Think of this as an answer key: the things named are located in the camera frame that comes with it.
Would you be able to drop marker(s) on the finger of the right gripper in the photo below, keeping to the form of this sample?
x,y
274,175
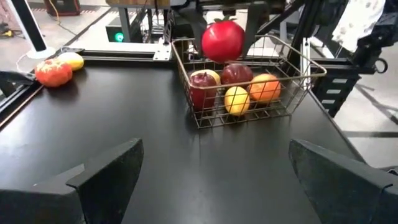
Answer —
x,y
256,25
194,25

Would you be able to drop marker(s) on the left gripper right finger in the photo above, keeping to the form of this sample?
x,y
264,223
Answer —
x,y
342,193

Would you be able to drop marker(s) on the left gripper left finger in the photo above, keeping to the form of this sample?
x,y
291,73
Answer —
x,y
93,193

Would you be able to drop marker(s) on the dark red pomegranate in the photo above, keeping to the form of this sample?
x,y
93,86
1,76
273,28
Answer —
x,y
237,74

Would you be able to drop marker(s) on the orange fruit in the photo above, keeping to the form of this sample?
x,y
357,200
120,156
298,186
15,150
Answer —
x,y
265,88

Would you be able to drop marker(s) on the red apple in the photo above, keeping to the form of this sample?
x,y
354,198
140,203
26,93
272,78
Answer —
x,y
202,91

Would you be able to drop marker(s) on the orange-yellow lemon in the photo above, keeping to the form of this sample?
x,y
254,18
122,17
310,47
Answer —
x,y
237,100

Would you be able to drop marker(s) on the yellow lemon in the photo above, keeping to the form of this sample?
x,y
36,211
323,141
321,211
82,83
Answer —
x,y
73,59

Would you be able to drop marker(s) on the orange-red ribbed tomato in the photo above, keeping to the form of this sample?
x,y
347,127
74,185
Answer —
x,y
53,72

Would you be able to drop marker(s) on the grey side table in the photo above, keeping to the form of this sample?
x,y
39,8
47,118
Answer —
x,y
124,18

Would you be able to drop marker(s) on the green lit device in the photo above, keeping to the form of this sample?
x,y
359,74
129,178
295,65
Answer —
x,y
118,35

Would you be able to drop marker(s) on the black labelled control box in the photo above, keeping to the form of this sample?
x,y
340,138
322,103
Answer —
x,y
334,93

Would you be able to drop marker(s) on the white floral curtain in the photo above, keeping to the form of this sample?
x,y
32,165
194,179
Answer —
x,y
357,18

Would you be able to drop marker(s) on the red floor box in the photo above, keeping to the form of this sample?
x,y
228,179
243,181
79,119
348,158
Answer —
x,y
62,6

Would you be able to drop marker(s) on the black white floor stand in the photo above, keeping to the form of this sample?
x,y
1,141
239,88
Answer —
x,y
29,28

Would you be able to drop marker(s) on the black frame strut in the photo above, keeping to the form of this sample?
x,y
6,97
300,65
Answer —
x,y
276,15
300,34

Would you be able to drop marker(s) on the black frame clamp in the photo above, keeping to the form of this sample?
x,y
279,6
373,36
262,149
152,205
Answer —
x,y
14,81

